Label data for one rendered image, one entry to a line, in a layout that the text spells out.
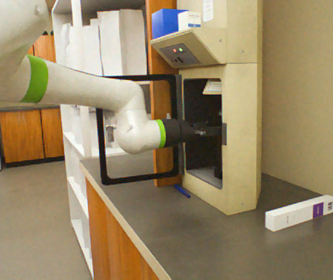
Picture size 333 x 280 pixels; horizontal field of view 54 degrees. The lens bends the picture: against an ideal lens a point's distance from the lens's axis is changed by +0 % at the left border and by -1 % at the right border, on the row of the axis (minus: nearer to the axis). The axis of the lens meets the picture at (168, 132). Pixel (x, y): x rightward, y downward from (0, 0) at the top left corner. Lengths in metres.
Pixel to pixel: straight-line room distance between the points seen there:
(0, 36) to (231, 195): 0.77
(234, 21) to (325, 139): 0.56
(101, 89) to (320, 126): 0.80
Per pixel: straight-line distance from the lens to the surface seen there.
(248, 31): 1.03
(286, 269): 0.84
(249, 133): 1.04
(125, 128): 0.97
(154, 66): 1.27
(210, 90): 1.09
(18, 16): 0.63
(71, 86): 0.86
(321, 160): 1.33
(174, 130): 1.01
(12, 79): 0.78
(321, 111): 1.30
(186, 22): 1.03
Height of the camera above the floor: 1.37
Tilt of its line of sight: 9 degrees down
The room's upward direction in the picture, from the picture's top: 2 degrees counter-clockwise
